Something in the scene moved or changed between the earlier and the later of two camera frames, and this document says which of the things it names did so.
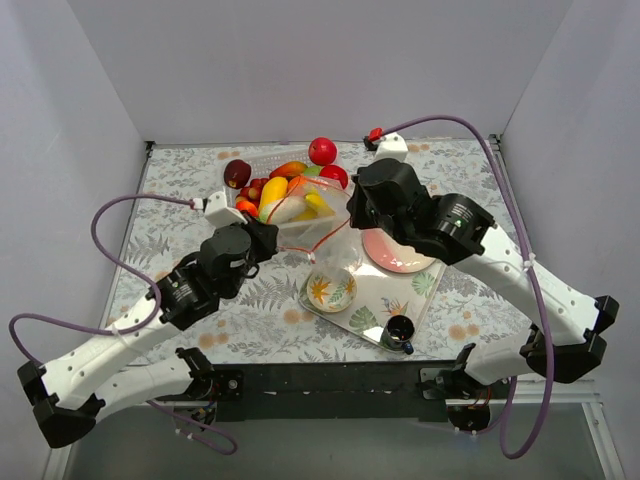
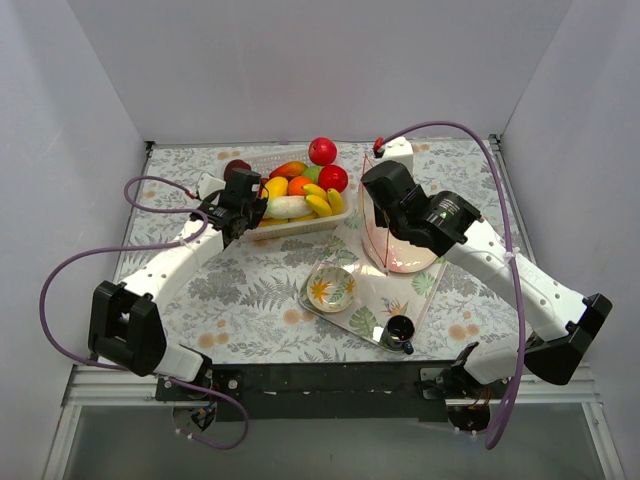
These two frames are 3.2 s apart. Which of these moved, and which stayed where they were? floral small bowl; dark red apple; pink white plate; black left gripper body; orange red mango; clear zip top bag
Moved: clear zip top bag; black left gripper body
Stayed: orange red mango; pink white plate; dark red apple; floral small bowl
